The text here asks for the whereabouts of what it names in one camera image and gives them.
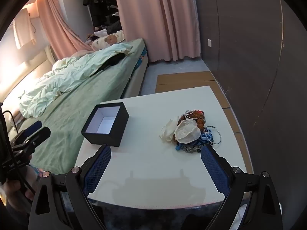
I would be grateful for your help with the round white mesh pouch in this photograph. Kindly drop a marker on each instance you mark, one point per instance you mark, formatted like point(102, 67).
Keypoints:
point(187, 131)

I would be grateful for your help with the person's left hand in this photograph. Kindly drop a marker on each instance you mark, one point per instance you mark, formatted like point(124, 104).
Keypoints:
point(12, 188)

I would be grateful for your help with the flat brown cardboard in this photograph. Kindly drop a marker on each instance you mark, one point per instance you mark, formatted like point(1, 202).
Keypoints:
point(187, 79)

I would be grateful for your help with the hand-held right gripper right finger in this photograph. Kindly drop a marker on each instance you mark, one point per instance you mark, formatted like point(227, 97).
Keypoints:
point(214, 170)

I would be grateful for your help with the black gift box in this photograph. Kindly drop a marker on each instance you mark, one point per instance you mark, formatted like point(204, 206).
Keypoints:
point(105, 139)

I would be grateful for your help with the dark cloth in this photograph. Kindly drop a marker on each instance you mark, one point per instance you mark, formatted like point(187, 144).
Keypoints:
point(112, 61)

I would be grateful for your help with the narrow pink curtain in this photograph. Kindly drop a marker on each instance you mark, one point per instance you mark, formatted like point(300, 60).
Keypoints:
point(60, 28)

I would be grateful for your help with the wide pink curtain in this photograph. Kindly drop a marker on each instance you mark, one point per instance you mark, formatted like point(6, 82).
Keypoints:
point(156, 16)

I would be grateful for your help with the silver hoop bangle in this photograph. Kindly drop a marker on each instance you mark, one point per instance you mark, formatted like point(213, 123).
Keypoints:
point(220, 136)

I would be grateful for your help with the bear print pillow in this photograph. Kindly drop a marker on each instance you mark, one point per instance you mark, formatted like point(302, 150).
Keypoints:
point(108, 40)

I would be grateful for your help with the white organza bag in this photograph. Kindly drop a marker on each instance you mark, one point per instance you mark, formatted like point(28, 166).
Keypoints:
point(168, 130)

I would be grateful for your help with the white hanging cloth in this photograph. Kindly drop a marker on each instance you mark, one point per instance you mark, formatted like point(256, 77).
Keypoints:
point(24, 28)

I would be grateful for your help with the dark hanging clothes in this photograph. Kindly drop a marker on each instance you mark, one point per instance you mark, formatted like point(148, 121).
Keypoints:
point(100, 2)

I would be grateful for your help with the white wall socket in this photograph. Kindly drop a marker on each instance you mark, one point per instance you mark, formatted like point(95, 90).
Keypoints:
point(209, 43)

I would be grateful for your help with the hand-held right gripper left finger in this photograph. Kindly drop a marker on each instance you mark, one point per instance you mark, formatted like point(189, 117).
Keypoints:
point(97, 170)

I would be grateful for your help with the pale green duvet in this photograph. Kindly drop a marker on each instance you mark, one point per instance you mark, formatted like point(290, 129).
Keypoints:
point(72, 76)

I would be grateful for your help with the bed with green sheet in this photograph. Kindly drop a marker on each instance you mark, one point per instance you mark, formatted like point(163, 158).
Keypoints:
point(72, 115)

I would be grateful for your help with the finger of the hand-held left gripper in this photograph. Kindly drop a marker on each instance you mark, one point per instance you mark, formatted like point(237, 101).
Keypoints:
point(31, 126)
point(39, 134)

